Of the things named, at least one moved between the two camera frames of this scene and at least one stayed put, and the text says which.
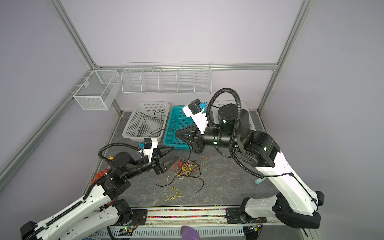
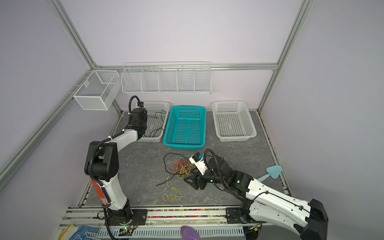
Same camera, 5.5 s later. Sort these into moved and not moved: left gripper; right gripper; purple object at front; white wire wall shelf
Moved: right gripper; left gripper
Not moved: white wire wall shelf; purple object at front
